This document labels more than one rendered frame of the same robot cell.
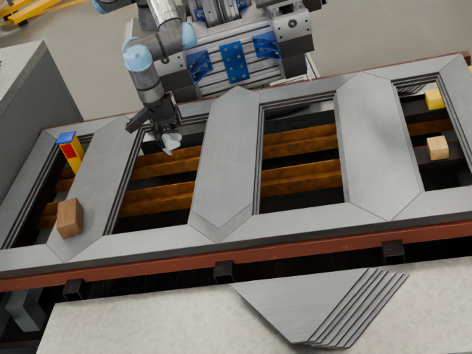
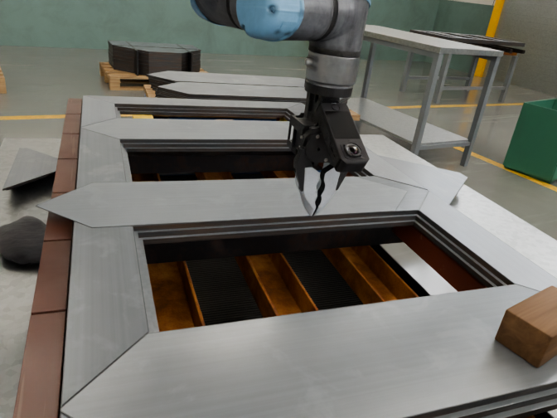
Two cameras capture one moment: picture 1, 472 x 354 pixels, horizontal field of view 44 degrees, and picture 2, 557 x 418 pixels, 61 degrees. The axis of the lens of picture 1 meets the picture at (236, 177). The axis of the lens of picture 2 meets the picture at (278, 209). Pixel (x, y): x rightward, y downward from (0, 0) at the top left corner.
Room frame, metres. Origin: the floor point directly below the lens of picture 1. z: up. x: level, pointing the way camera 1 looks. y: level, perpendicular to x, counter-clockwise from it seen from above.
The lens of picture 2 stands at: (1.99, 0.69, 1.23)
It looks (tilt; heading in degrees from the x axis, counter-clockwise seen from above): 26 degrees down; 232
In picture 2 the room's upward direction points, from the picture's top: 7 degrees clockwise
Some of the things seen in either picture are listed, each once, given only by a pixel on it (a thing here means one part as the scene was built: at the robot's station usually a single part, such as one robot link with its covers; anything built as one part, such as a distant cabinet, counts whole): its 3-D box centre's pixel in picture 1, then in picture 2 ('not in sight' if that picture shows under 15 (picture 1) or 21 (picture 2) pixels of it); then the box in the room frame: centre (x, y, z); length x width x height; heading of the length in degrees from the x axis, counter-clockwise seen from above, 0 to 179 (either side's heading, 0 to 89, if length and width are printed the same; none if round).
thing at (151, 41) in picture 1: (141, 52); (278, 7); (1.62, 0.15, 1.20); 0.11 x 0.11 x 0.08; 6
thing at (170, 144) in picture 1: (171, 145); (321, 185); (1.50, 0.16, 0.94); 0.06 x 0.03 x 0.09; 74
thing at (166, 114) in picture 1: (161, 113); (321, 121); (1.51, 0.15, 1.04); 0.09 x 0.08 x 0.12; 74
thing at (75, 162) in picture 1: (78, 160); not in sight; (1.85, 0.54, 0.78); 0.05 x 0.05 x 0.19; 75
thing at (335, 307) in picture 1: (318, 309); (424, 176); (0.87, -0.09, 0.77); 0.45 x 0.20 x 0.04; 75
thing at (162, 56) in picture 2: not in sight; (157, 65); (-0.16, -4.71, 0.20); 1.20 x 0.80 x 0.41; 172
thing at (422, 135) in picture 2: not in sight; (391, 89); (-1.35, -2.20, 0.47); 1.50 x 0.70 x 0.95; 85
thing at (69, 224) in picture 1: (69, 218); (544, 323); (1.39, 0.51, 0.87); 0.12 x 0.06 x 0.05; 1
